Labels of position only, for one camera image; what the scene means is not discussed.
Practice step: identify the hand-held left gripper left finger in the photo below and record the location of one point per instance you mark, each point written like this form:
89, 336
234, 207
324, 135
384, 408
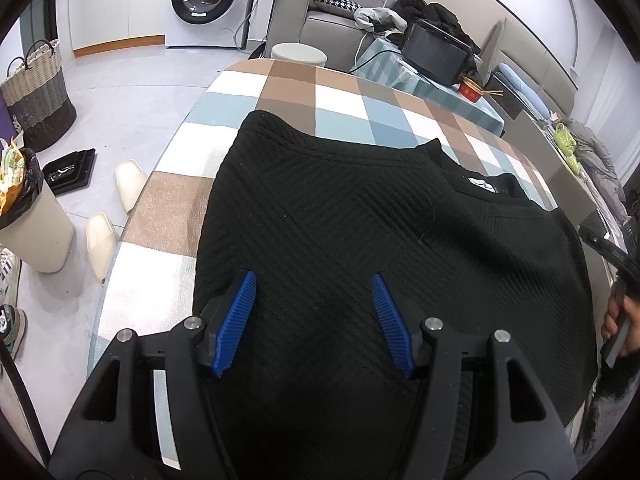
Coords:
234, 325

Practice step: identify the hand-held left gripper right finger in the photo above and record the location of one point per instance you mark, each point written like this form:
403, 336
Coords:
392, 325

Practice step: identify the black knit sweater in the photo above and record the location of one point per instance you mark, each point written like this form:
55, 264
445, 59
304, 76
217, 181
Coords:
350, 220

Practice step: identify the person's right forearm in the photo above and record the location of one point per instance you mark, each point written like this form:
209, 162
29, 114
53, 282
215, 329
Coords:
612, 400

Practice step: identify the pile of black clothes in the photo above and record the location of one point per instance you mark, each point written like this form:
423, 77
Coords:
440, 15

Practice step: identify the person's right hand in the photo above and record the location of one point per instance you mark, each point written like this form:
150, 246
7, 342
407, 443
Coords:
632, 317

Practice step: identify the grey jacket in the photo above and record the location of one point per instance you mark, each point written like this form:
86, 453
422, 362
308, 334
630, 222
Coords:
597, 160

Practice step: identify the grey side cabinet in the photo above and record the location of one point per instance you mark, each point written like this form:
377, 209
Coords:
550, 170

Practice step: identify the green mask toy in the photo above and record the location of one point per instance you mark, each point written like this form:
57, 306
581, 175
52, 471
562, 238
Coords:
564, 135

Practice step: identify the cream slipper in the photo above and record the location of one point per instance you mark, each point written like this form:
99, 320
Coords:
131, 185
101, 245

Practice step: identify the blue pillow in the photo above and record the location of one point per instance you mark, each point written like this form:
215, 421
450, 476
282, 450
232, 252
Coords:
522, 87

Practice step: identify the wooden chopsticks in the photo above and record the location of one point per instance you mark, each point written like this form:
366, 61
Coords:
492, 92

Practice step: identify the grey green sneaker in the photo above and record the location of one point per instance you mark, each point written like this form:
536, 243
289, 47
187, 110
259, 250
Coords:
12, 330

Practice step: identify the beige trash bin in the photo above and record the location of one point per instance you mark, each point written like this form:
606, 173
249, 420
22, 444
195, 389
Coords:
35, 225

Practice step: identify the black plastic tray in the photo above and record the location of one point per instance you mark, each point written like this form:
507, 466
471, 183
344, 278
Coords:
70, 172

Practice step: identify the grey padded headboard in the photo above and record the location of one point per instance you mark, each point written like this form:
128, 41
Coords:
530, 55

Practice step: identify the red paper bowl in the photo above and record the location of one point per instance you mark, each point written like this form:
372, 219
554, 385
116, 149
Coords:
471, 91

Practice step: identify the white sneaker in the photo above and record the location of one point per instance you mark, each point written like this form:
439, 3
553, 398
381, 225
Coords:
9, 275

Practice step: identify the checkered tablecloth table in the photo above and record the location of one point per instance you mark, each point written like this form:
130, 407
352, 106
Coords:
300, 90

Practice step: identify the teal checked tablecloth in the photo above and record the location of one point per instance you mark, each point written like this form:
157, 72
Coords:
400, 77

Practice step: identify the black countertop oven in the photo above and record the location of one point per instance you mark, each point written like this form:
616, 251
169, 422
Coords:
432, 52

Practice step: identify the white round stool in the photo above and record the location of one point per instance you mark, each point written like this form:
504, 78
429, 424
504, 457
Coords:
297, 54

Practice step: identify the grey sofa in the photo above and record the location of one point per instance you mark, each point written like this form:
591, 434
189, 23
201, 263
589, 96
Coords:
325, 35

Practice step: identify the woven laundry basket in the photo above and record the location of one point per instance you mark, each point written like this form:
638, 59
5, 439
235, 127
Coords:
37, 95

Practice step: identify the light grey garment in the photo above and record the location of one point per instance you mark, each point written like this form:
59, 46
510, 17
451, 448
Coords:
380, 19

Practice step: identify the purple bag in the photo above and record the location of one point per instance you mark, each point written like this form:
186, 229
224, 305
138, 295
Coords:
3, 112

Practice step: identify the houndstooth pillow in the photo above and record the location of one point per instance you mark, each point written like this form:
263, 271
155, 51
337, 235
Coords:
340, 4

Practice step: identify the white base cabinet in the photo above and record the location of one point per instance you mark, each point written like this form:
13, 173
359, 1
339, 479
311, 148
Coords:
115, 5

